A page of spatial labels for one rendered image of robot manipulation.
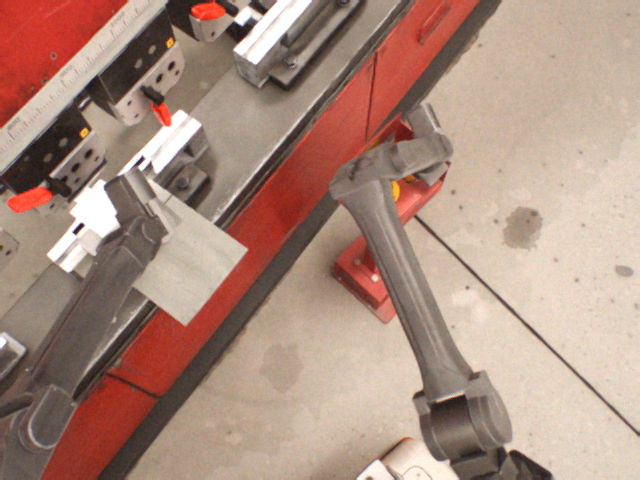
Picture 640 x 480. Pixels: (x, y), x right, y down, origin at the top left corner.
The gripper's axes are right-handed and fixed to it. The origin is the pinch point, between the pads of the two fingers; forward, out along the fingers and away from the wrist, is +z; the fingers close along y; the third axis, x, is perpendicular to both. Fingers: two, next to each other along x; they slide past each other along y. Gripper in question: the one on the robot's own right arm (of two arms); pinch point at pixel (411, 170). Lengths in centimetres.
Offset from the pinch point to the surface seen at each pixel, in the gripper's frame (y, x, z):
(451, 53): 16, -75, 77
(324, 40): 34.6, -3.8, -7.6
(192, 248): 20, 51, -23
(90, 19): 48, 42, -60
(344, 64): 27.9, -3.7, -6.5
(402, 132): 7.8, -4.4, -1.6
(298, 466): -42, 68, 64
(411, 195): -3.6, 6.4, -5.5
